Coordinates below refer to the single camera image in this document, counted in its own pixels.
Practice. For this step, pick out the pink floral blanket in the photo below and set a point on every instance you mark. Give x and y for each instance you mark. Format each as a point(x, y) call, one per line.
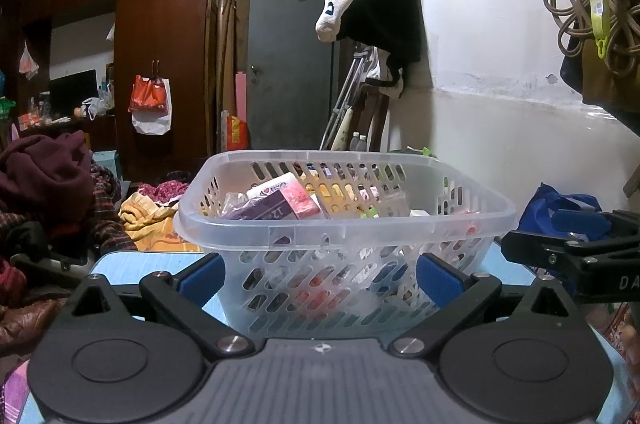
point(165, 191)

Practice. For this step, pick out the white plastic bottle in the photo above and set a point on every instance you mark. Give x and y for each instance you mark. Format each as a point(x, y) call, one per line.
point(354, 141)
point(363, 143)

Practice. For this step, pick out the brown leather jacket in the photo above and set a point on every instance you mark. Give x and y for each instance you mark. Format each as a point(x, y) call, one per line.
point(25, 319)

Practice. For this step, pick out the white plastic basket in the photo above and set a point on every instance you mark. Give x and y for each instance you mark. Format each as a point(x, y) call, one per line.
point(350, 234)

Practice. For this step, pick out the red yellow bag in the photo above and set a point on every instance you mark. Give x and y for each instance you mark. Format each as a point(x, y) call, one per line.
point(237, 131)

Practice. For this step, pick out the white pink plastic bag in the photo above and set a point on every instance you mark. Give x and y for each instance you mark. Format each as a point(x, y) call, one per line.
point(28, 63)

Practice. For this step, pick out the yellow cloth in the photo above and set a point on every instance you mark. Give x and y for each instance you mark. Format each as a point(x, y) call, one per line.
point(145, 219)

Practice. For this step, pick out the orange white plastic bag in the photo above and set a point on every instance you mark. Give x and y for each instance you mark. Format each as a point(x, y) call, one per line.
point(147, 96)

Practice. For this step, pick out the pink paper roll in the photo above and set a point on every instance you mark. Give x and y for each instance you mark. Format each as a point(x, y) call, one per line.
point(241, 94)

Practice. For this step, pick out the white and black hanging garment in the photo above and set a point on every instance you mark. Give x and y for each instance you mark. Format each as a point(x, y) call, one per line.
point(380, 19)

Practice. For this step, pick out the maroon clothing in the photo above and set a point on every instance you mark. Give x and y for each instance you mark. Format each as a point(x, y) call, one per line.
point(45, 174)

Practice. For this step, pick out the grey door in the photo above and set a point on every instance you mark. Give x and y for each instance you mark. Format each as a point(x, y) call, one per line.
point(290, 79)

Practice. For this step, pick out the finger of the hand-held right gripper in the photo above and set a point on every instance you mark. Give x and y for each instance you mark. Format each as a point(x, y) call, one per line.
point(535, 246)
point(580, 224)

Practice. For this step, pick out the dark plaid garment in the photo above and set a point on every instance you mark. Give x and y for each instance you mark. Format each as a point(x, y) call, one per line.
point(107, 204)

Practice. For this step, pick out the black monitor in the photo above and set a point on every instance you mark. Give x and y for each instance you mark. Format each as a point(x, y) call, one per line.
point(72, 91)

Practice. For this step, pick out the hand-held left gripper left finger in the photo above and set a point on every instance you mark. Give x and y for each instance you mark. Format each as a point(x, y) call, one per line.
point(202, 279)

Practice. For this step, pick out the metal crutches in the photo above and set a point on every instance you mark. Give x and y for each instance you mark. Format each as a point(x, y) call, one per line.
point(345, 99)

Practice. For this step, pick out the wooden poles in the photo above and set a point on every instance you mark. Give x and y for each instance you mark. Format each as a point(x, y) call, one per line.
point(227, 54)

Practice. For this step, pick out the brown wooden wardrobe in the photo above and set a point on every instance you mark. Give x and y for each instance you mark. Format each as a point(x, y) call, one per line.
point(165, 29)

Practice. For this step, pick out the teal box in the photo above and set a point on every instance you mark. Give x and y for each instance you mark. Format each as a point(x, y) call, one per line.
point(105, 161)

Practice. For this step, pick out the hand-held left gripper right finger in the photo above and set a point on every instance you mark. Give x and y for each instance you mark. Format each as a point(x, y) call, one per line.
point(440, 281)

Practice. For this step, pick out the purple packet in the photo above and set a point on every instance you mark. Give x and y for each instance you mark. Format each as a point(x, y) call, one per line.
point(265, 209)

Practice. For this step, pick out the blue bag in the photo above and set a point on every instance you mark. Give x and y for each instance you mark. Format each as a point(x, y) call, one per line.
point(540, 204)

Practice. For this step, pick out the dark brown hanging bag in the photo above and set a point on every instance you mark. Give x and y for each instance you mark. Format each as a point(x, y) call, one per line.
point(610, 94)

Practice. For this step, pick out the pink white packet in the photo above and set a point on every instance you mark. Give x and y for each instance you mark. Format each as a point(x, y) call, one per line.
point(300, 199)

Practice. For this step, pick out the colourful printed cloth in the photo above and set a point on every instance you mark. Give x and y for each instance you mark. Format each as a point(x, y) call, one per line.
point(620, 334)

